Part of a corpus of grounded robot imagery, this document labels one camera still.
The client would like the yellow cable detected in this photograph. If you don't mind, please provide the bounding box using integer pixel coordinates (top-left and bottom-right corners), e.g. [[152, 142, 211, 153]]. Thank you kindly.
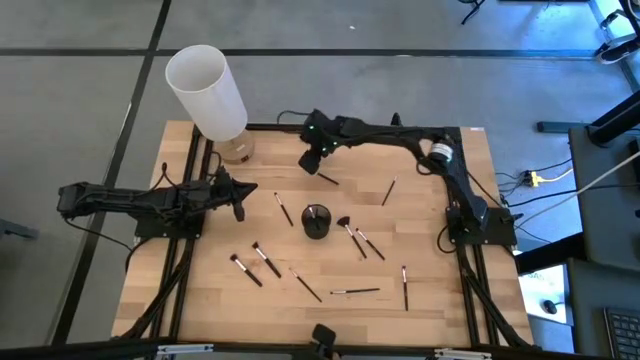
[[539, 167, 575, 184]]

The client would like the black aluminium frame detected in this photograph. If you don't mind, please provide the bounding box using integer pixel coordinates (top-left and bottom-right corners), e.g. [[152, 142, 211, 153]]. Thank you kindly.
[[112, 113, 544, 360]]

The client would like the office chair base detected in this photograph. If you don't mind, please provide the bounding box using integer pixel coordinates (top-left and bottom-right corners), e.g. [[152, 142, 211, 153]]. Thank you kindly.
[[593, 0, 640, 66]]

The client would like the white shade table lamp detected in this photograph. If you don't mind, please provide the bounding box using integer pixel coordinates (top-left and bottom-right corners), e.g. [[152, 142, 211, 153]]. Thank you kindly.
[[164, 43, 256, 165]]

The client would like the silver metal bracket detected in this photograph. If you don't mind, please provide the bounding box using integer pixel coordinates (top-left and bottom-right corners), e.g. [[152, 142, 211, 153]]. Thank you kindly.
[[156, 343, 216, 357], [433, 348, 494, 360]]

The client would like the black fluffy makeup brush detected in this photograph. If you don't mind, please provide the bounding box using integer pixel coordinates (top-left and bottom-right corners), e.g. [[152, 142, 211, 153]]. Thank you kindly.
[[229, 253, 264, 289], [251, 241, 283, 280]]

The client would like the black keyboard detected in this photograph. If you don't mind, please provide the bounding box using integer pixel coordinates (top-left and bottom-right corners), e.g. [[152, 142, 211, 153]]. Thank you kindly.
[[602, 306, 640, 360]]

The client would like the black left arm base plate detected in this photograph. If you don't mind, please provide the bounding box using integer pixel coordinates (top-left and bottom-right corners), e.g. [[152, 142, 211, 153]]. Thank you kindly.
[[133, 212, 206, 240]]

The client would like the grey furniture foot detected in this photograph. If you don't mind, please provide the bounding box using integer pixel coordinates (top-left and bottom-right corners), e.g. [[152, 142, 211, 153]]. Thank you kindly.
[[0, 217, 41, 242]]

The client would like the black chair leg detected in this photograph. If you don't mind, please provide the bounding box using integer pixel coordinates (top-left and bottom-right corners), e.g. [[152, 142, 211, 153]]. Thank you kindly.
[[458, 0, 487, 27]]

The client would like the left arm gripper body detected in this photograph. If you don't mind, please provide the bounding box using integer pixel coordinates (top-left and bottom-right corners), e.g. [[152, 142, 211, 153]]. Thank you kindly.
[[213, 178, 259, 204]]

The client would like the white cable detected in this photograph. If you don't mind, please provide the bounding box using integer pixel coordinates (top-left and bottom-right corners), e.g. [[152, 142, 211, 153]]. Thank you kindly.
[[516, 149, 640, 229]]

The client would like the grey desk top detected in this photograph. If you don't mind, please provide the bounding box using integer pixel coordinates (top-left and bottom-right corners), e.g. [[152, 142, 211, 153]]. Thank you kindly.
[[566, 257, 640, 359], [568, 123, 640, 272]]

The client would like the black round brush holder cup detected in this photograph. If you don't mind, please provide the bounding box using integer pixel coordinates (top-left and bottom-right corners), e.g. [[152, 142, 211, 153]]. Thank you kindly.
[[300, 203, 333, 240]]

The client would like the white mouse pad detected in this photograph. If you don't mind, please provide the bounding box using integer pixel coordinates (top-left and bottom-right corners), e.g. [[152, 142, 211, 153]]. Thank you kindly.
[[517, 263, 570, 327]]

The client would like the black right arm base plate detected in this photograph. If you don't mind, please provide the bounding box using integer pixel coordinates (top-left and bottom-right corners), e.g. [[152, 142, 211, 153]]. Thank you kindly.
[[445, 204, 518, 247]]

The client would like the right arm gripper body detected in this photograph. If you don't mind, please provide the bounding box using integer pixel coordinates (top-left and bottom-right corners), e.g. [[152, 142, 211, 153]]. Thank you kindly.
[[301, 110, 346, 154]]

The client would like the black fan makeup brush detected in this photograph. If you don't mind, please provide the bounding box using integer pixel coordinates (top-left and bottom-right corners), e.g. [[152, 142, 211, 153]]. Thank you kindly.
[[336, 215, 369, 260]]

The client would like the black desk beam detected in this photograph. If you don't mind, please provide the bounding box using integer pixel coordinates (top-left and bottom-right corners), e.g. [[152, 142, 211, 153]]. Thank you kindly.
[[514, 231, 587, 276], [586, 88, 640, 147]]

